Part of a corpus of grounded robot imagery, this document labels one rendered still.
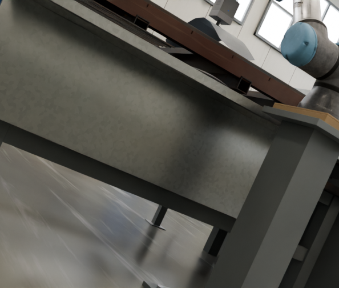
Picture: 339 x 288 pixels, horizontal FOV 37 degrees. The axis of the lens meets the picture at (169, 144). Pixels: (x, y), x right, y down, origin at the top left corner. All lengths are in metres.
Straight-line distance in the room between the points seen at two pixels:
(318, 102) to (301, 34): 0.21
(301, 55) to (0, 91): 0.87
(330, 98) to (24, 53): 0.91
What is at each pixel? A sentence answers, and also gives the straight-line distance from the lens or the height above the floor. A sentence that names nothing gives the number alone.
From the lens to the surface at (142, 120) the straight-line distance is 1.66.
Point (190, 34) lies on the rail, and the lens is 1.75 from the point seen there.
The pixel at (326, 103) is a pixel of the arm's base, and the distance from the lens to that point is 1.58.
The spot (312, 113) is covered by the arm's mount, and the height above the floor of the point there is 0.70.
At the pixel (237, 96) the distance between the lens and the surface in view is 1.62.
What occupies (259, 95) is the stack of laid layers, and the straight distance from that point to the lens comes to 2.39.
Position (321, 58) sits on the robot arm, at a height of 0.85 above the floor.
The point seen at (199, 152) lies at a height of 0.46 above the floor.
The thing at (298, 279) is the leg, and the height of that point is 0.16.
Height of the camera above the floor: 0.43
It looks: level
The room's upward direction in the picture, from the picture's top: 25 degrees clockwise
